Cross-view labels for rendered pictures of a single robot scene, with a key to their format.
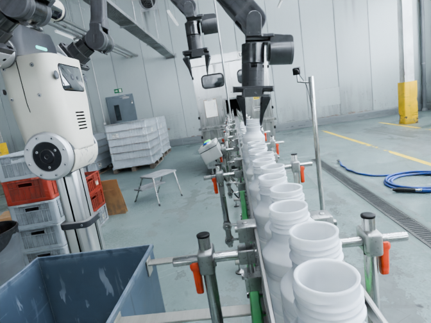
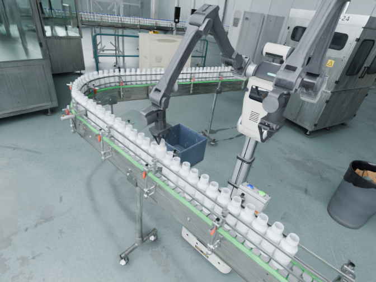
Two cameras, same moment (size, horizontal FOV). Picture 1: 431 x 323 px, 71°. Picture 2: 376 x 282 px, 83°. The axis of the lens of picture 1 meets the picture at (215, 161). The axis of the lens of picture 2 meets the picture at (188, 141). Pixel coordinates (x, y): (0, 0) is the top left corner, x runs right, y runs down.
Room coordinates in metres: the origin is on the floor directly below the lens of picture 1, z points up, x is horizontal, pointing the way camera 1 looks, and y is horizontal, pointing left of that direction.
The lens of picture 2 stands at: (1.43, -0.82, 1.82)
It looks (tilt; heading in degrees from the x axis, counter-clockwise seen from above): 32 degrees down; 123
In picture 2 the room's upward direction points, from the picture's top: 8 degrees clockwise
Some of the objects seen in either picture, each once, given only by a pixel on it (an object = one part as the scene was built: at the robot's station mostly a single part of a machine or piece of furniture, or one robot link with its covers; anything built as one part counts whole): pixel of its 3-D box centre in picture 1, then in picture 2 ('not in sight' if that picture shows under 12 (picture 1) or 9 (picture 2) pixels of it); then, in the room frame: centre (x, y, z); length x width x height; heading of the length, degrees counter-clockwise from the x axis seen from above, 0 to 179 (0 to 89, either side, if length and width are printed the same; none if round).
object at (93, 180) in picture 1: (75, 186); not in sight; (3.62, 1.72, 0.55); 0.61 x 0.41 x 0.22; 178
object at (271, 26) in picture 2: not in sight; (261, 47); (-1.16, 6.66, 0.96); 0.82 x 0.50 x 1.91; 67
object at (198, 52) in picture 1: (202, 63); (267, 131); (1.26, -0.01, 1.43); 0.07 x 0.07 x 0.09; 85
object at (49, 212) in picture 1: (49, 204); not in sight; (2.90, 1.68, 0.55); 0.61 x 0.41 x 0.22; 3
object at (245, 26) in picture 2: not in sight; (240, 46); (-1.51, 5.83, 0.96); 0.82 x 0.50 x 1.91; 67
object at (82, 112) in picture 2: not in sight; (78, 125); (-0.03, -0.12, 0.96); 0.23 x 0.10 x 0.27; 85
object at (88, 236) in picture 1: (92, 266); (239, 176); (1.08, 0.52, 0.74); 0.11 x 0.11 x 0.40; 86
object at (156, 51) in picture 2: not in sight; (164, 62); (-2.18, 3.19, 0.59); 1.10 x 0.62 x 1.18; 67
